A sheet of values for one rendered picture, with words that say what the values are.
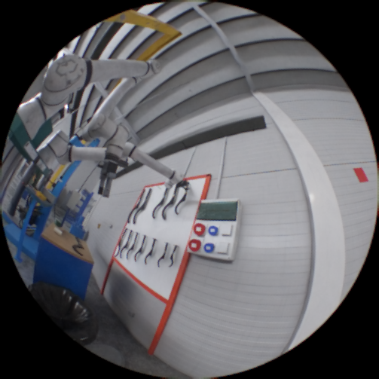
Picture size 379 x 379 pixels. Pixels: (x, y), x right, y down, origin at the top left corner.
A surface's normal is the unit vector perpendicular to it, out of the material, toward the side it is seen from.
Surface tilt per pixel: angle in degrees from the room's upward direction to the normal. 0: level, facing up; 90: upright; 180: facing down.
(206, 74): 173
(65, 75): 99
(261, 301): 90
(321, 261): 90
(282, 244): 90
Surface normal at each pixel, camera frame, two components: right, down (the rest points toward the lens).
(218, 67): -0.34, 0.73
